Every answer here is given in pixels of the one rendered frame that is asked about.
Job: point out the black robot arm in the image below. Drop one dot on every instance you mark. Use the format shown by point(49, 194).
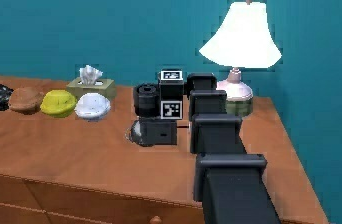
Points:
point(227, 186)

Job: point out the white tissue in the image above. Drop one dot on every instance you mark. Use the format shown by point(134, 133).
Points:
point(90, 75)

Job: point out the olive tissue box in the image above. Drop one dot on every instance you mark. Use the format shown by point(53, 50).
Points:
point(107, 87)

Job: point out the white hat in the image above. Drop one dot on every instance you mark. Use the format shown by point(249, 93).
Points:
point(93, 106)

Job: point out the brown hat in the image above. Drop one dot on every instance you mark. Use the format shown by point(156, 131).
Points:
point(25, 99)

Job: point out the brown wooden dresser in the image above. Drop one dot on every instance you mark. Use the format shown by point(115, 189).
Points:
point(79, 156)

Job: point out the white shade table lamp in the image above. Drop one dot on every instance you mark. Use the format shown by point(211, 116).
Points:
point(242, 36)

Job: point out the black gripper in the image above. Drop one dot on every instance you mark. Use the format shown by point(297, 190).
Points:
point(147, 100)

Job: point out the yellow hat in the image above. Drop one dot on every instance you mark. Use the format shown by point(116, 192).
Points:
point(59, 103)

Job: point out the black round alarm clock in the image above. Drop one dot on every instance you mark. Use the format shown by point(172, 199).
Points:
point(136, 132)

